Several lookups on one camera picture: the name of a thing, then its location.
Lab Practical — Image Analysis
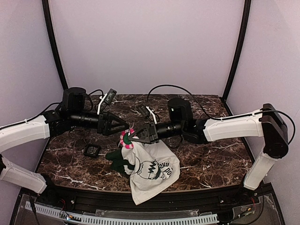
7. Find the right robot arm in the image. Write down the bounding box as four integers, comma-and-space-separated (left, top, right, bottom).
128, 97, 291, 191

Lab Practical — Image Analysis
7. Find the black aluminium front rail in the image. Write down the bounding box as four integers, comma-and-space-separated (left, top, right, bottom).
37, 185, 261, 213

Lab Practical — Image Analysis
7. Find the white slotted cable duct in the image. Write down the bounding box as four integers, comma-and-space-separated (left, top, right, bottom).
35, 203, 219, 225

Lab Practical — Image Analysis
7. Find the right black frame post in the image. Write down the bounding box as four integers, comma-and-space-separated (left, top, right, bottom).
222, 0, 251, 102

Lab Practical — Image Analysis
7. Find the white and green garment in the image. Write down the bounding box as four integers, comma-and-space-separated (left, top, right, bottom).
105, 141, 180, 205

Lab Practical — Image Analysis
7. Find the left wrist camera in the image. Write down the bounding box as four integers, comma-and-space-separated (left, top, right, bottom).
97, 89, 117, 115

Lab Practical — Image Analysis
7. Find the camera black cable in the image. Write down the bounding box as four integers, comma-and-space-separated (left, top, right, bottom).
85, 88, 105, 113
146, 84, 223, 121

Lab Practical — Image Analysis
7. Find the left camera black cable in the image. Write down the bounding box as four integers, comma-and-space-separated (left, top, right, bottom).
85, 88, 105, 113

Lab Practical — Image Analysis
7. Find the right camera black cable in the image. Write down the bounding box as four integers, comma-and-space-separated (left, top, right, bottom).
146, 84, 223, 121

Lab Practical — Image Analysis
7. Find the left black frame post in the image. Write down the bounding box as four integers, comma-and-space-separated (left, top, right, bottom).
41, 0, 69, 90

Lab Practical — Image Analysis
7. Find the black frame post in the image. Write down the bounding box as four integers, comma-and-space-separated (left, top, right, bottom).
41, 0, 69, 90
222, 0, 251, 102

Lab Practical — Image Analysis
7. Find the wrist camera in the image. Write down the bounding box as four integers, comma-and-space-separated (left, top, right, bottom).
97, 89, 117, 115
137, 105, 160, 124

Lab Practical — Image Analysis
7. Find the black square box left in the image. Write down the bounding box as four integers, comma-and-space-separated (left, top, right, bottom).
83, 144, 101, 158

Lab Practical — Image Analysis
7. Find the pink flower brooch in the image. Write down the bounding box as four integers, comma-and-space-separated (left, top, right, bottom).
118, 128, 134, 149

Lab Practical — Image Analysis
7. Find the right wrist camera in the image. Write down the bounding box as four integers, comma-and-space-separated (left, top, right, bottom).
137, 105, 160, 124

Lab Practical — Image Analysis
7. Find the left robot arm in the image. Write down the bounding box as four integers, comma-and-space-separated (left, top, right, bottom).
0, 87, 129, 194

